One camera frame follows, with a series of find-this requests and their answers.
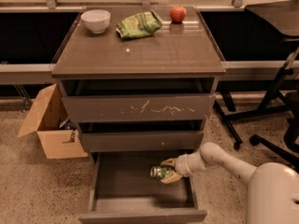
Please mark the green chip bag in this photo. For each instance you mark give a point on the green chip bag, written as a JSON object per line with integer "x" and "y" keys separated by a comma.
{"x": 140, "y": 25}

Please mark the items inside cardboard box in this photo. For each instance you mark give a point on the items inside cardboard box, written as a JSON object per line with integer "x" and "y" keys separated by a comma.
{"x": 66, "y": 124}

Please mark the open bottom drawer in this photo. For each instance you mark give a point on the open bottom drawer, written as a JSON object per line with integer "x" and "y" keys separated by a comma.
{"x": 122, "y": 192}

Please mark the open cardboard box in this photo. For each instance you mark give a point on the open cardboard box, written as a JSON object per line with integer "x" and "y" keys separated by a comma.
{"x": 43, "y": 118}

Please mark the red apple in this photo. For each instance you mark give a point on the red apple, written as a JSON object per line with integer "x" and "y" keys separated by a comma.
{"x": 178, "y": 14}

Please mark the green soda can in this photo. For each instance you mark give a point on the green soda can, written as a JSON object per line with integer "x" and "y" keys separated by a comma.
{"x": 159, "y": 172}

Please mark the dark grey drawer cabinet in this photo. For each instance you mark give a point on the dark grey drawer cabinet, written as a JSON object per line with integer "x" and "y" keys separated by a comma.
{"x": 175, "y": 51}

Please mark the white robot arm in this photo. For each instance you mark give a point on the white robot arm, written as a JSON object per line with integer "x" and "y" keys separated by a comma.
{"x": 273, "y": 188}

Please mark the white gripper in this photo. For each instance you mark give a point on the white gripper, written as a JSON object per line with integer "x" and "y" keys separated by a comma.
{"x": 182, "y": 165}

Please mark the black folding stand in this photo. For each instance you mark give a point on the black folding stand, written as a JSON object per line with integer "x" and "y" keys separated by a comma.
{"x": 283, "y": 17}

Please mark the middle drawer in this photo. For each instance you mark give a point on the middle drawer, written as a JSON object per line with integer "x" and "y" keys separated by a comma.
{"x": 141, "y": 135}

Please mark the white ceramic bowl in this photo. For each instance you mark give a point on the white ceramic bowl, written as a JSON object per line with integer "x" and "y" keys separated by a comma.
{"x": 96, "y": 20}

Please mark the top drawer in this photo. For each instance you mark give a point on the top drawer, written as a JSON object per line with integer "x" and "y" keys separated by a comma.
{"x": 144, "y": 99}

